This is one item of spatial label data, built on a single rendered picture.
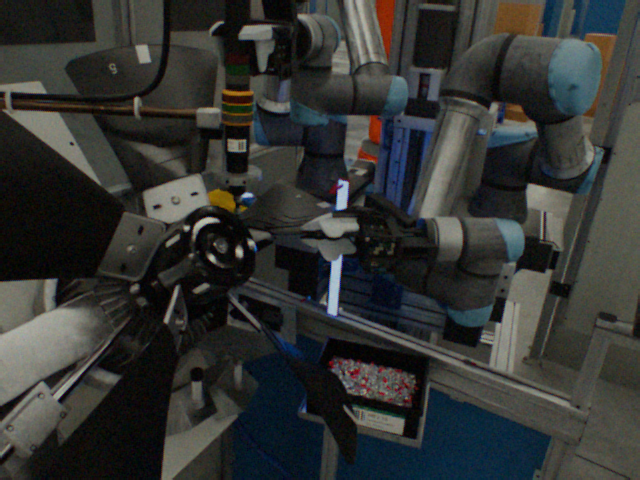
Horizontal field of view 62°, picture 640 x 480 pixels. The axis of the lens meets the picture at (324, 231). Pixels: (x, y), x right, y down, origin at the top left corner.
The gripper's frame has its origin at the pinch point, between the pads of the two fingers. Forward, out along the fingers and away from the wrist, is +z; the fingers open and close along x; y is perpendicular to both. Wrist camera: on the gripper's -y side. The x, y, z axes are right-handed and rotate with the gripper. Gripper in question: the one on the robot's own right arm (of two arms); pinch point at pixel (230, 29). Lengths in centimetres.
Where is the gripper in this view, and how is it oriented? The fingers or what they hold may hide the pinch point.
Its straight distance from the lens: 75.0
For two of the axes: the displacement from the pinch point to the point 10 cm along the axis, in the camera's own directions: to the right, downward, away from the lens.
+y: -0.7, 9.1, 4.0
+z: -3.5, 3.6, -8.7
